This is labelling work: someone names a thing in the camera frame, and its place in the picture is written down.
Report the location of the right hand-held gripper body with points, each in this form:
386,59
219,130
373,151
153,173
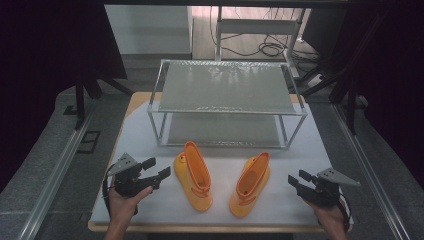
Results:
325,190

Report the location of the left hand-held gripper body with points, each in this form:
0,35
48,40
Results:
128,178

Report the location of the yellow rubber rain boot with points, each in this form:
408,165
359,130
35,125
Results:
250,186
195,180

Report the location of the two-tier metal shoe rack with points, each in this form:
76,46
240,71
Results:
226,88

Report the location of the person's left hand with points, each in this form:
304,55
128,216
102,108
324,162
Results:
125,206

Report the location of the person's right hand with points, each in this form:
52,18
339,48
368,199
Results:
328,218

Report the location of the white table mat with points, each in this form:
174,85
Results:
216,213

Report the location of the black tripod stand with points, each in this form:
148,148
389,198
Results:
350,103
80,100

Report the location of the dark curtain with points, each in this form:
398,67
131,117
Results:
40,66
393,83

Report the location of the white cabinet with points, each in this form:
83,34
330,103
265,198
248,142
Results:
148,30

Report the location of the black monitor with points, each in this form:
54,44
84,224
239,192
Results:
325,31

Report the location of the grey metal stand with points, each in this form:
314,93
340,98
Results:
256,26

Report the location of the aluminium floor rail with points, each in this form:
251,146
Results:
53,186
376,186

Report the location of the black floor bracket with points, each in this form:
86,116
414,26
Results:
89,141

